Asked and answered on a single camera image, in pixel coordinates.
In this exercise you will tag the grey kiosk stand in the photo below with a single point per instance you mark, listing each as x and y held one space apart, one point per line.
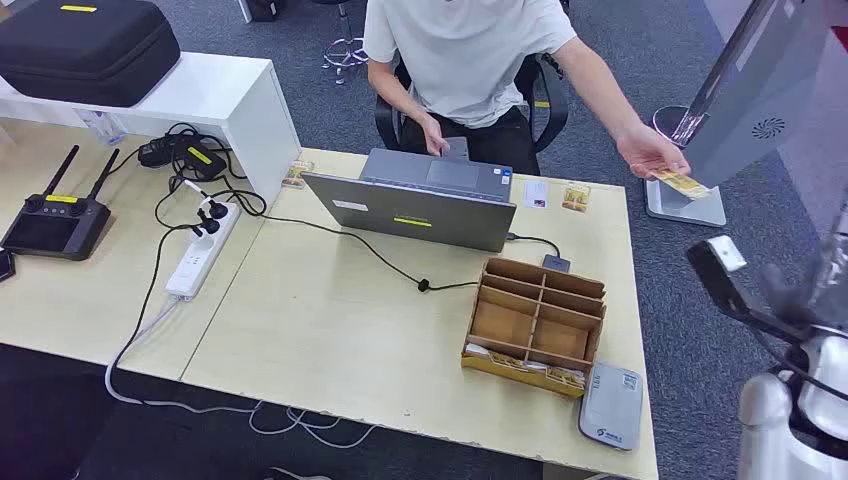
748 106

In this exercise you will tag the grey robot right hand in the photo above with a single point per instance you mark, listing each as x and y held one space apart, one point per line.
828 291

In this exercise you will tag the yellow patterned ID card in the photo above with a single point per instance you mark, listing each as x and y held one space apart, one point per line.
686 185

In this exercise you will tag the grey phone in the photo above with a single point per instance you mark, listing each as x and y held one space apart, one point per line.
457 147

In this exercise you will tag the person's right forearm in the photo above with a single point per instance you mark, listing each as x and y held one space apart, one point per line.
397 96

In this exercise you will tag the brown wooden card organiser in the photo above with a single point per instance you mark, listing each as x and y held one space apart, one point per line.
510 324

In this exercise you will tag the clear plastic bottle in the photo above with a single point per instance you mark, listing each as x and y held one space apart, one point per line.
102 126

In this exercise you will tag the white power strip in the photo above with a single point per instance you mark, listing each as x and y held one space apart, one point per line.
195 262

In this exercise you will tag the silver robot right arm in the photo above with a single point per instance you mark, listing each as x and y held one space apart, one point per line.
775 430

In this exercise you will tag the black power adapter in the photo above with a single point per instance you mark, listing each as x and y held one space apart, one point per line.
192 158

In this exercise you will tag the white card with red mark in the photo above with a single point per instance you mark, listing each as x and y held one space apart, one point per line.
535 194

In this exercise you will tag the person's left forearm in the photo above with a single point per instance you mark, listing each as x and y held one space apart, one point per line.
606 99

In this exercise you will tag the chrome stool base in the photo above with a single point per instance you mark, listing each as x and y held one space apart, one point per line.
346 53

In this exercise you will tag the person's left hand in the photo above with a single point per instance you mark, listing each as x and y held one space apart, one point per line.
646 151

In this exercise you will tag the grey white card reader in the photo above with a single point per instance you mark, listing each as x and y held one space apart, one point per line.
611 407

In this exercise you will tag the black flat device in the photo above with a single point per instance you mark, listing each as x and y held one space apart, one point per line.
5 264

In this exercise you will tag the person's right hand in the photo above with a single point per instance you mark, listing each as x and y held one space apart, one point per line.
435 136

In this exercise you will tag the grey laptop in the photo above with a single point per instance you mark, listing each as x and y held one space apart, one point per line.
411 212

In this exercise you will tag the chrome stanchion base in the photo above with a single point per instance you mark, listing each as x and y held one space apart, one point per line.
669 122

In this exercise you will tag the black remote controller with antennas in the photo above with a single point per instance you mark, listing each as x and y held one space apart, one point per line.
56 228

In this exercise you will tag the yellow key cards stack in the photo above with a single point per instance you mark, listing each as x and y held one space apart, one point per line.
493 358
563 376

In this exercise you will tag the small grey USB hub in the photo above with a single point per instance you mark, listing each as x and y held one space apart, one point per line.
556 263

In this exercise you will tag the white desk shelf riser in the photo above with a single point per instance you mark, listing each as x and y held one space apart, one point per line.
218 86

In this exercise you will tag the black hard carry case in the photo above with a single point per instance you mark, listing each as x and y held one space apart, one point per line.
79 53

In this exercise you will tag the black office chair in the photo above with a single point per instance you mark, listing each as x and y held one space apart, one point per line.
553 106

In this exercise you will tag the person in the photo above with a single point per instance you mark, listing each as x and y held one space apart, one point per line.
464 60

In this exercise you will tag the pale wrist camera, black bracket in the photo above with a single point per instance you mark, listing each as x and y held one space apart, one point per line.
725 272

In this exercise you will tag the black plug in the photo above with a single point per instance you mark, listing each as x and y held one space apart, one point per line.
208 225
217 210

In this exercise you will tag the black floor object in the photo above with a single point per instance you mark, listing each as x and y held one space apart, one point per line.
262 8

